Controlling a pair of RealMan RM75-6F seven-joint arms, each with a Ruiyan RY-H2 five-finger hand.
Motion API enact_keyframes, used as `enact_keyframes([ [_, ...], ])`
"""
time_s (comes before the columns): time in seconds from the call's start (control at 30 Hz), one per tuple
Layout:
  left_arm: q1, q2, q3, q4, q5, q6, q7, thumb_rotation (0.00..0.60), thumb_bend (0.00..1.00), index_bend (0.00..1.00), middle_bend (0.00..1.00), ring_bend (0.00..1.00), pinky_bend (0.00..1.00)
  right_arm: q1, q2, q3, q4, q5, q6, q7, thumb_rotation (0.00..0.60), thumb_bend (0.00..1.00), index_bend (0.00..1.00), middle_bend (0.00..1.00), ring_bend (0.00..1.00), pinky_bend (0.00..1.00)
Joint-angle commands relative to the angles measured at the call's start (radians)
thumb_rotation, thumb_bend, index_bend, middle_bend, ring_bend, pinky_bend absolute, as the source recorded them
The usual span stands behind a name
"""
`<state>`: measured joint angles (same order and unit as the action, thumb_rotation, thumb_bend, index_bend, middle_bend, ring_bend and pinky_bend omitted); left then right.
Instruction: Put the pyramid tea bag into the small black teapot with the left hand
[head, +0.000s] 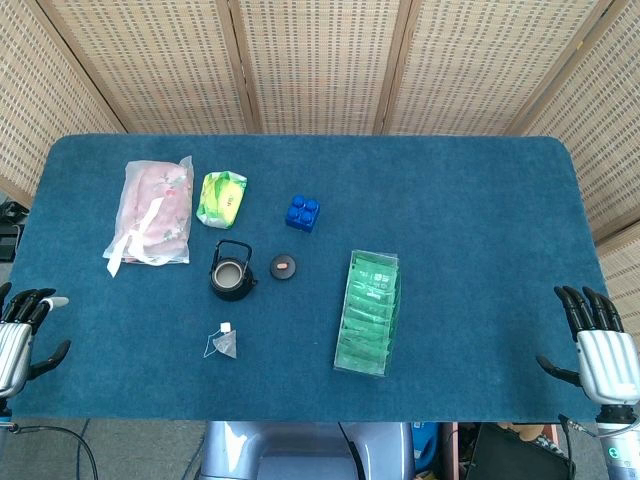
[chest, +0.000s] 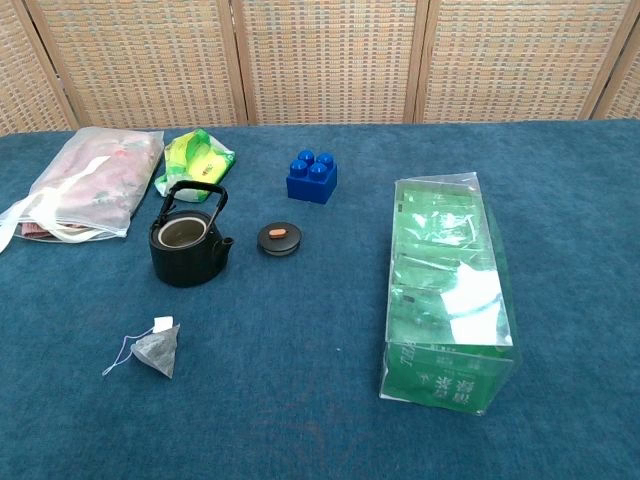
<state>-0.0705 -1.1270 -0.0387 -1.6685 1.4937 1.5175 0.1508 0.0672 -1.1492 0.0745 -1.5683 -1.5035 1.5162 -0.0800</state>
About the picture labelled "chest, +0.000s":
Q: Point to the black teapot lid orange knob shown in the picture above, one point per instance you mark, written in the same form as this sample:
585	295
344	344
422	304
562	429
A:
280	245

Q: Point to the clear box of green tea packets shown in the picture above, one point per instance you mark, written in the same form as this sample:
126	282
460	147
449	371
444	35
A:
440	250

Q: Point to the black cast iron teapot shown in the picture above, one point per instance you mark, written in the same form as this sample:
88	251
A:
185	265

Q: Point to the translucent zip pouch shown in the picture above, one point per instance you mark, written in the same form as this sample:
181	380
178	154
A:
95	185

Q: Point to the blue plastic building block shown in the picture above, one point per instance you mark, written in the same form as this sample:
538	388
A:
310	187

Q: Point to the blue carpet table cover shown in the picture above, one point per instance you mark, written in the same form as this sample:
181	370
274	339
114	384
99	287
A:
300	350

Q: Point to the green yellow snack packet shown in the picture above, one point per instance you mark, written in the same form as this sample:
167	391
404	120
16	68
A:
200	160

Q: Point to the wicker folding screen panel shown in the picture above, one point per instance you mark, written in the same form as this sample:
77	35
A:
515	60
20	75
627	90
330	60
140	60

